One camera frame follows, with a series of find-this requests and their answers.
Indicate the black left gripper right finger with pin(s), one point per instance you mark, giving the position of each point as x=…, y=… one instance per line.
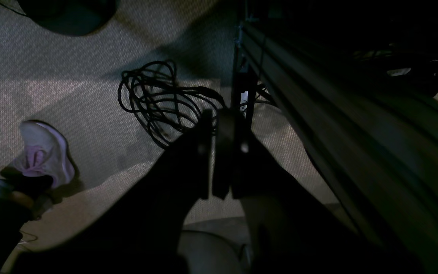
x=284, y=220

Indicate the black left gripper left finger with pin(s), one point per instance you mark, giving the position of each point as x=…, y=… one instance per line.
x=153, y=210

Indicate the pink white sneaker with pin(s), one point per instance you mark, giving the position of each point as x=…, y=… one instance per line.
x=42, y=166

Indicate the aluminium table frame rail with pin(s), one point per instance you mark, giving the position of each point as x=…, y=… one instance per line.
x=372, y=138

